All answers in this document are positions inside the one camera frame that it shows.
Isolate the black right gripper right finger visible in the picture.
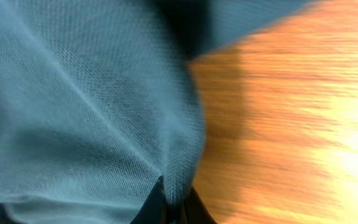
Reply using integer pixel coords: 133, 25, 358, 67
180, 187, 217, 224

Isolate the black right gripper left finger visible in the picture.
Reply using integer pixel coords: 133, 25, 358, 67
131, 176, 167, 224

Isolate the teal blue polo shirt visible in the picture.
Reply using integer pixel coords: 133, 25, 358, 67
0, 0, 305, 223

